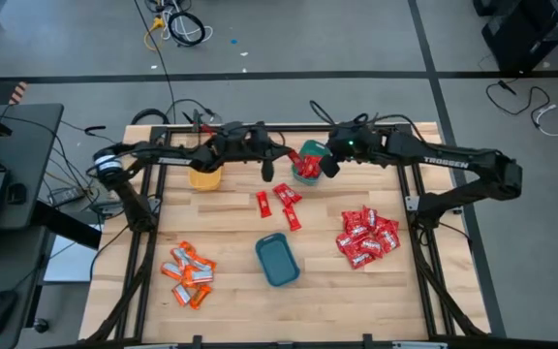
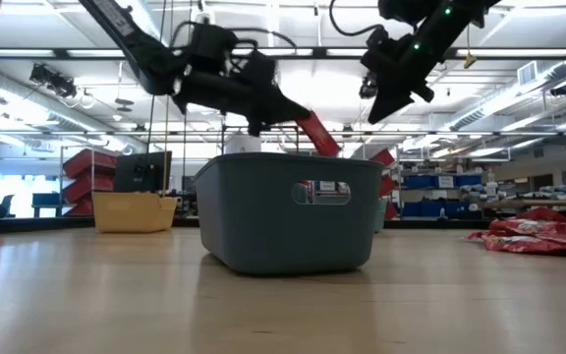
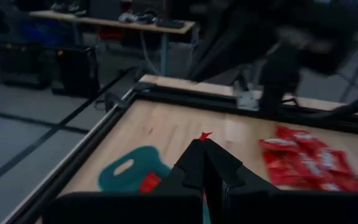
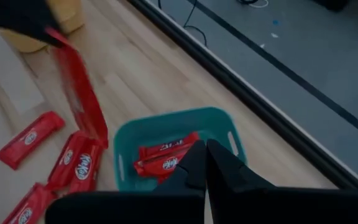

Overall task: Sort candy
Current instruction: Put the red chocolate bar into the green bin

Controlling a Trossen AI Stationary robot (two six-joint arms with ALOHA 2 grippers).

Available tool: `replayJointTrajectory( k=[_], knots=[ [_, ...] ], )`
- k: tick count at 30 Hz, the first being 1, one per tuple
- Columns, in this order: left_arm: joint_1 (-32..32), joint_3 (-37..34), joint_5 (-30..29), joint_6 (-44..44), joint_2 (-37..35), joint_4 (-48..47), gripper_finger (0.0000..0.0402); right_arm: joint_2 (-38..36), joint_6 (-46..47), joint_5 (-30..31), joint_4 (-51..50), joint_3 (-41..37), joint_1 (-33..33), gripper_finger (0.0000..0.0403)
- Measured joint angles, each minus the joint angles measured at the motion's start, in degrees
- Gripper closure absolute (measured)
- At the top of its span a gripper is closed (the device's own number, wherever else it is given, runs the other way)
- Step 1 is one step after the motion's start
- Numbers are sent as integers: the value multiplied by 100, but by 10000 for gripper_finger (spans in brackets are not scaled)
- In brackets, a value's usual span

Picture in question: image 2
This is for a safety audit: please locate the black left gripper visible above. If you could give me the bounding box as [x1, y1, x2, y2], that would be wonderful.
[172, 68, 312, 138]

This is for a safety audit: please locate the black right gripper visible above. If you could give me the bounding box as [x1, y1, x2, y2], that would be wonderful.
[368, 53, 436, 125]

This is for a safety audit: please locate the red KitKat bar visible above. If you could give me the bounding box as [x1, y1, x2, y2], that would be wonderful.
[296, 111, 342, 159]

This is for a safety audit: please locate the dark blue plastic bin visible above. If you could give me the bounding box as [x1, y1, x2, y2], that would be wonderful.
[194, 151, 385, 275]

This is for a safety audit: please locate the green plastic bin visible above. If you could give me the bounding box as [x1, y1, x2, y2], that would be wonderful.
[372, 198, 389, 234]

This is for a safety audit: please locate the yellow plastic bin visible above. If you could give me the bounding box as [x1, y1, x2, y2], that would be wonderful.
[90, 191, 179, 234]

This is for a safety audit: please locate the blue white box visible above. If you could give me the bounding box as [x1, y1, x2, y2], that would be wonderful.
[313, 179, 342, 194]

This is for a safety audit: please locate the yellow hanging hook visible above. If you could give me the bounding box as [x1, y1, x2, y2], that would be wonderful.
[463, 24, 479, 71]

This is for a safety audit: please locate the shelf with blue bins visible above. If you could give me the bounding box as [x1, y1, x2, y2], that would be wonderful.
[400, 171, 484, 218]

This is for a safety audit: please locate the white bottle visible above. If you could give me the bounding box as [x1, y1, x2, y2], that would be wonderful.
[484, 171, 501, 204]

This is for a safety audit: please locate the black flat screen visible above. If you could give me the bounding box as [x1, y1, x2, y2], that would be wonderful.
[112, 150, 173, 194]

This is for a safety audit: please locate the white air vent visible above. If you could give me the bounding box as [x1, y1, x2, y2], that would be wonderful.
[517, 60, 539, 88]

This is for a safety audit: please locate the wooden workbench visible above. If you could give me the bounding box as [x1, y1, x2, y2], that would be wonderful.
[479, 198, 566, 208]

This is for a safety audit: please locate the black ceiling projector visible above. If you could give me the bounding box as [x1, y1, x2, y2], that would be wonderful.
[28, 62, 79, 100]

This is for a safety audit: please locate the left wrist camera black cable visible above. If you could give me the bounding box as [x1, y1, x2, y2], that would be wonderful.
[171, 19, 298, 50]

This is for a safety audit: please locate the wrist camera black cable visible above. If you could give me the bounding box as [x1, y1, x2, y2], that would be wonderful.
[171, 19, 298, 50]
[328, 0, 380, 38]

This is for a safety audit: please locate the right wrist camera black cable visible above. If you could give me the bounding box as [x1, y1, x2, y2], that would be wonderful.
[328, 0, 380, 38]

